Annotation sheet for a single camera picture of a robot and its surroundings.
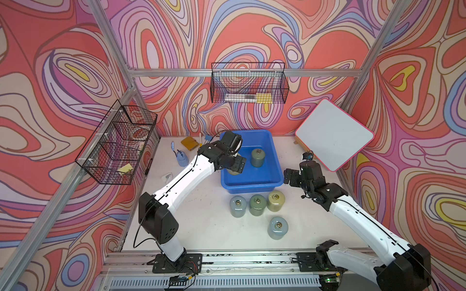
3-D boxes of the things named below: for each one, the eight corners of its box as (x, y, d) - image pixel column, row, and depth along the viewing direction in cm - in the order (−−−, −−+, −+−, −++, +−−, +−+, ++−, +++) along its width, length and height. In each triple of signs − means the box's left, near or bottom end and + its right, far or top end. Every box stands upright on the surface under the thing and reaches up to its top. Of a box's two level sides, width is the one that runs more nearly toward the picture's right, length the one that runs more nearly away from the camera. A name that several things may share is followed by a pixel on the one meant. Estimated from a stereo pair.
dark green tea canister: (249, 216, 89) (250, 208, 81) (248, 203, 93) (249, 194, 86) (264, 216, 89) (267, 208, 81) (263, 202, 93) (265, 194, 86)
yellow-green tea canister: (267, 211, 89) (270, 204, 82) (266, 198, 94) (268, 190, 87) (282, 211, 89) (286, 204, 82) (280, 198, 94) (283, 190, 87)
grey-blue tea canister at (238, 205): (230, 217, 87) (230, 211, 81) (230, 202, 92) (230, 195, 86) (246, 217, 87) (247, 211, 81) (245, 202, 92) (246, 195, 86)
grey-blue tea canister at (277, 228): (268, 239, 81) (271, 233, 74) (266, 222, 86) (269, 215, 79) (285, 239, 81) (289, 233, 74) (282, 222, 86) (286, 215, 79)
